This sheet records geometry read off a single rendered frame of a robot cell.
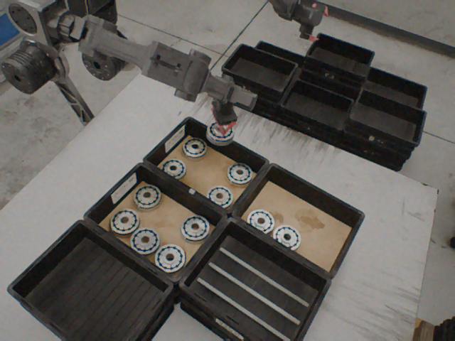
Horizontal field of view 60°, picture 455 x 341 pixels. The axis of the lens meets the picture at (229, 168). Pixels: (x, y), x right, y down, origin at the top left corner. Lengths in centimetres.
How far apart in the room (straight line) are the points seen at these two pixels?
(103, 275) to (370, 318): 96
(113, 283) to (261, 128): 102
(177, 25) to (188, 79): 297
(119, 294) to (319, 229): 75
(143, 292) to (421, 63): 335
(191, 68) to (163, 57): 6
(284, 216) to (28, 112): 216
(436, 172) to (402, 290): 160
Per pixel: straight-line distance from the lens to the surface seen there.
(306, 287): 143
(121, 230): 144
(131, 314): 136
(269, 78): 258
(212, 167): 162
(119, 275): 141
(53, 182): 181
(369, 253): 172
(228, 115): 138
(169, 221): 148
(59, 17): 120
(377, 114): 258
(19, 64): 196
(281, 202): 156
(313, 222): 155
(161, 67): 86
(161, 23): 387
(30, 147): 293
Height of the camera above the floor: 212
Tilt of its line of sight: 53 degrees down
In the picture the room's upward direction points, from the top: 9 degrees clockwise
